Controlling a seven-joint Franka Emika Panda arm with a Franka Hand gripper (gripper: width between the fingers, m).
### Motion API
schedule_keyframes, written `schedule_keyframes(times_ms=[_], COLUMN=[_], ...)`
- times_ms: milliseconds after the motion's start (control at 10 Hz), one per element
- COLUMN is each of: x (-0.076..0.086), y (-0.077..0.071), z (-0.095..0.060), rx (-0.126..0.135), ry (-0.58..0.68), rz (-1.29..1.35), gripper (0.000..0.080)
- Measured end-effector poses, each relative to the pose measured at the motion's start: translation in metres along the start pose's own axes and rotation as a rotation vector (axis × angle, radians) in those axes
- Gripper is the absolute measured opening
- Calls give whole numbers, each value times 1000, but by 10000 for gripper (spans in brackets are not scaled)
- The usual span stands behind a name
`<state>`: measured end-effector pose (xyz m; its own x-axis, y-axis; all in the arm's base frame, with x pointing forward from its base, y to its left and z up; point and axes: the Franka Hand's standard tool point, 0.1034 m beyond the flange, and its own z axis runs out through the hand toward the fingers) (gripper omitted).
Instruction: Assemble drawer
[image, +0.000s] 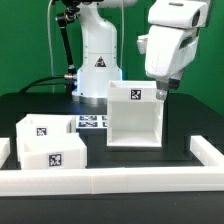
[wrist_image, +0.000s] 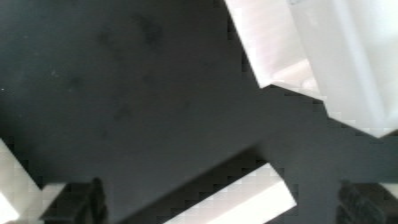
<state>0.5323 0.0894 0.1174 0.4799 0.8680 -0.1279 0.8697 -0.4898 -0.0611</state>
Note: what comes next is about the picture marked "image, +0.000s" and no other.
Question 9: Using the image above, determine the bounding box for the white front rail fence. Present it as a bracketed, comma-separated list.
[0, 166, 224, 196]

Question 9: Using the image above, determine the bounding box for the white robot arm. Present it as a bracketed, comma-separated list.
[55, 0, 213, 103]

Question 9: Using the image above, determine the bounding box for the black camera stand pole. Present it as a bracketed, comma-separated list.
[56, 10, 77, 93]

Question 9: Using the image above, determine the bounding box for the white drawer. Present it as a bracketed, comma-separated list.
[20, 133, 87, 170]
[16, 114, 76, 161]

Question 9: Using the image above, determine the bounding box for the marker tag sheet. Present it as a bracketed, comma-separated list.
[76, 115, 107, 129]

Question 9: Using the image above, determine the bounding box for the black cable bundle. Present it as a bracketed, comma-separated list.
[18, 75, 78, 94]

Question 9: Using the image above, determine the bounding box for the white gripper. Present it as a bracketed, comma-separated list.
[137, 25, 199, 101]

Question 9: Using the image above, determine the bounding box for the white hanging cable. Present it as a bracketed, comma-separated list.
[47, 0, 56, 94]

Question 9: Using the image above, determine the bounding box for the white drawer cabinet box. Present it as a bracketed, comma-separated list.
[107, 81, 164, 147]

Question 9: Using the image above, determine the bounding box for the white right rail segment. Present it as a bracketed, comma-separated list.
[190, 135, 224, 167]

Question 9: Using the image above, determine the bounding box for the white rail segment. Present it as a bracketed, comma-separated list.
[190, 135, 224, 167]
[0, 138, 10, 168]

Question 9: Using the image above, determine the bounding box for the white left rail segment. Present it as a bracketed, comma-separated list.
[0, 138, 10, 168]

